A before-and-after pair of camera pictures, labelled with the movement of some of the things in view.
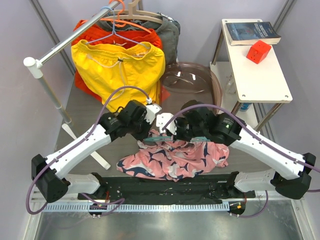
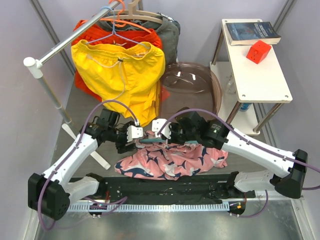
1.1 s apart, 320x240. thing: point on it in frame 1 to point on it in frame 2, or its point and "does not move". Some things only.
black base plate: (118, 189) does not move
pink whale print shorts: (174, 161) does not move
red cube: (258, 51) does not move
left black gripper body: (139, 129) to (121, 139)
